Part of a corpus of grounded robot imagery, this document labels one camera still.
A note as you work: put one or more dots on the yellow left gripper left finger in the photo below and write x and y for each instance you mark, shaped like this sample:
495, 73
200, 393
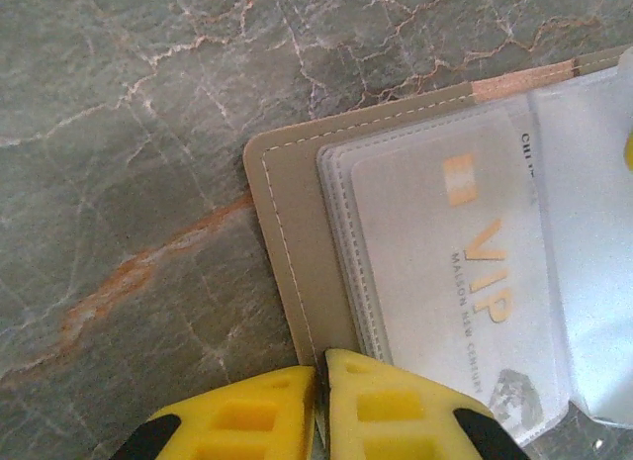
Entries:
237, 420

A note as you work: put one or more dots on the white VIP card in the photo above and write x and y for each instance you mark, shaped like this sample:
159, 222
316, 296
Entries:
445, 282

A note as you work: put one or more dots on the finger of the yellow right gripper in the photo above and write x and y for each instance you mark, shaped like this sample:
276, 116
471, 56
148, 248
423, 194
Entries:
629, 153

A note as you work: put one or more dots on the beige card holder wallet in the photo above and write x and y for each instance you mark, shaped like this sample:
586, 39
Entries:
292, 208

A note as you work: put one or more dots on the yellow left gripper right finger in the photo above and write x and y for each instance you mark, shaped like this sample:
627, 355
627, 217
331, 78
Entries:
386, 410

